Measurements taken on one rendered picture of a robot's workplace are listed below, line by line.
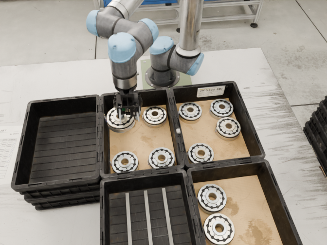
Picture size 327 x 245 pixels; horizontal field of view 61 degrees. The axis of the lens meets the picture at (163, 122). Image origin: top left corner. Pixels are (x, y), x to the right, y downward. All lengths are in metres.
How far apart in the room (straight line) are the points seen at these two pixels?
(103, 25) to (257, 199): 0.80
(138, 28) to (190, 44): 0.45
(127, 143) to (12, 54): 2.25
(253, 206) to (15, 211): 0.93
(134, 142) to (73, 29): 2.32
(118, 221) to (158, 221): 0.14
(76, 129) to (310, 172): 1.04
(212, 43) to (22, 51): 1.95
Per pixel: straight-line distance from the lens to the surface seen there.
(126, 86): 0.82
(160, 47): 1.32
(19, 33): 3.48
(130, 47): 0.75
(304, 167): 1.39
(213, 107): 1.25
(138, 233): 1.01
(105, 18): 0.90
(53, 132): 1.27
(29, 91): 1.68
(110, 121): 1.01
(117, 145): 1.16
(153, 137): 1.17
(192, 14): 1.17
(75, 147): 1.20
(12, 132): 1.52
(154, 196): 1.05
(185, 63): 1.29
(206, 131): 1.20
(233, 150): 1.17
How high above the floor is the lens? 1.80
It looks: 53 degrees down
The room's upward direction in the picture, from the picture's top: straight up
